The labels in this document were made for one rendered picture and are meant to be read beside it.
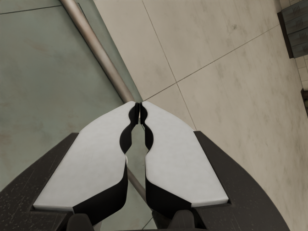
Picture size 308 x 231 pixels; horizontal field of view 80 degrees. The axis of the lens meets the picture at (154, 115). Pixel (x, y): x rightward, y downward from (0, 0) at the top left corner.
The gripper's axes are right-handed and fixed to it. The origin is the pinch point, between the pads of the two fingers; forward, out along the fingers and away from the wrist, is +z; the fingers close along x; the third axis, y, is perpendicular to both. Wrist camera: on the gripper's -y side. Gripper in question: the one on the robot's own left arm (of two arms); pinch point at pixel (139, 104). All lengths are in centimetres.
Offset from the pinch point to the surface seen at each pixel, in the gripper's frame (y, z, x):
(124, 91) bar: 9.0, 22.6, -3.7
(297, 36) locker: 61, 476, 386
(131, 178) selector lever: 20.4, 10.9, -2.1
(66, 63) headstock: 3.2, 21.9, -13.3
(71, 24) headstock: -2.5, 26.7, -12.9
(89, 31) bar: -1.4, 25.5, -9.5
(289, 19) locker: 24, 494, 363
